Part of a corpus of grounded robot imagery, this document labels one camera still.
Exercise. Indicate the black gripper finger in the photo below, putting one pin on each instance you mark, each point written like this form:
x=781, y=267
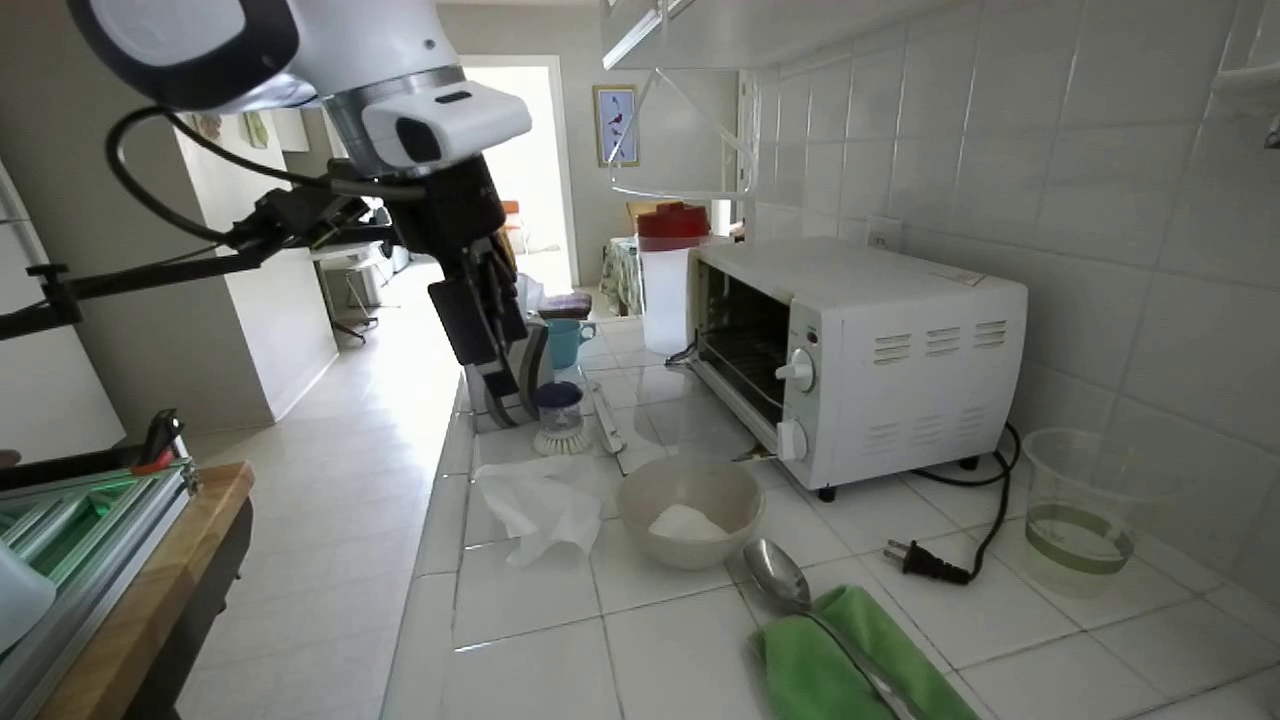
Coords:
x=529, y=364
x=493, y=386

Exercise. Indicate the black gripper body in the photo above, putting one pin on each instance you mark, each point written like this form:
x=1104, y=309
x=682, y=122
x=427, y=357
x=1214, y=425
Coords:
x=457, y=222

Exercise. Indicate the white paper towel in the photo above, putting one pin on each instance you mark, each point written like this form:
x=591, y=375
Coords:
x=546, y=507

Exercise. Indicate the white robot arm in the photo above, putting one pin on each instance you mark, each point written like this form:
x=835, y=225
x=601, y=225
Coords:
x=405, y=114

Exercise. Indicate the teal measuring cup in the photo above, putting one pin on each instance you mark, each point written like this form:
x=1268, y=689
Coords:
x=567, y=320

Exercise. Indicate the white bowl with powder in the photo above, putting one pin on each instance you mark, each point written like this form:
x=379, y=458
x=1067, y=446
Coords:
x=689, y=510

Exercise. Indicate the white toaster oven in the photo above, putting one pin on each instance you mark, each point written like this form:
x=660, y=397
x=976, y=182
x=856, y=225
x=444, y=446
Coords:
x=856, y=360

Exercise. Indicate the metal spoon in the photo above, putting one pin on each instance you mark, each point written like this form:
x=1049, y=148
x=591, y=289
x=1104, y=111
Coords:
x=788, y=591

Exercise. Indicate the green cloth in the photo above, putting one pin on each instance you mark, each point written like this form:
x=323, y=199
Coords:
x=805, y=679

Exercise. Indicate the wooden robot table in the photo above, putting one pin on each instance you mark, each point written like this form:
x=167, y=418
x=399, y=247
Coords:
x=135, y=571

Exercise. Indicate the clear plastic container green band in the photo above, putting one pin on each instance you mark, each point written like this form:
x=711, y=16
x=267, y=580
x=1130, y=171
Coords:
x=1079, y=521

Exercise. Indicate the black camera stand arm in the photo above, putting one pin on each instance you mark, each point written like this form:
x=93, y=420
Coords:
x=283, y=216

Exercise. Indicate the framed wall picture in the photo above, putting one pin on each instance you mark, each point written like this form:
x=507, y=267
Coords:
x=616, y=127

